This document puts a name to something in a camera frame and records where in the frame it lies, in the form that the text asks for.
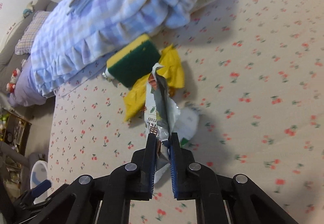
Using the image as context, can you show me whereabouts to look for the torn silver snack wrapper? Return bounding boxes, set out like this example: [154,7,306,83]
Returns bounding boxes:
[144,63,181,184]

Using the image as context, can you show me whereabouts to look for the white yogurt bottle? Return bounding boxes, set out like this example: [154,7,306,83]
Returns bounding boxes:
[102,68,117,81]

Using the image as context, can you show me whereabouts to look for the yellow snack wrapper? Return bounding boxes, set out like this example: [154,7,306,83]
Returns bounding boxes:
[123,43,186,123]

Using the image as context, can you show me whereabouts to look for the yellow green sponge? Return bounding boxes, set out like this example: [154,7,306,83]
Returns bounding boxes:
[106,34,161,88]

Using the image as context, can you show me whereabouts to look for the white patterned trash bin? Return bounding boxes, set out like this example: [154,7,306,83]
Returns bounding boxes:
[30,160,48,204]

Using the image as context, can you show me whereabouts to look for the grey rolling chair stand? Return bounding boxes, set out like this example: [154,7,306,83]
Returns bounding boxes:
[1,142,45,191]

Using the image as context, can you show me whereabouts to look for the wooden toy shelf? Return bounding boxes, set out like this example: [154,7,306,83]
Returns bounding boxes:
[0,108,31,155]

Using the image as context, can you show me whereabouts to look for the purple bed mattress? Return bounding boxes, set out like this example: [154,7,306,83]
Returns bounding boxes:
[8,59,47,107]

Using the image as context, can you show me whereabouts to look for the hello kitty plush toy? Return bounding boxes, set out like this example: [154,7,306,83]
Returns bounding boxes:
[6,68,21,93]

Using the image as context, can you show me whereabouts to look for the grey headboard cushion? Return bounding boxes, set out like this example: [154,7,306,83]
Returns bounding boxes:
[0,0,58,93]

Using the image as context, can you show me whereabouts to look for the plaid pillow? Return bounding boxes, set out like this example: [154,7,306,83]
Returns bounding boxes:
[15,11,50,55]

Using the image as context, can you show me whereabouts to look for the blue plaid ruffled blanket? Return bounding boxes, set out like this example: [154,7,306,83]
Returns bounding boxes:
[30,0,197,97]

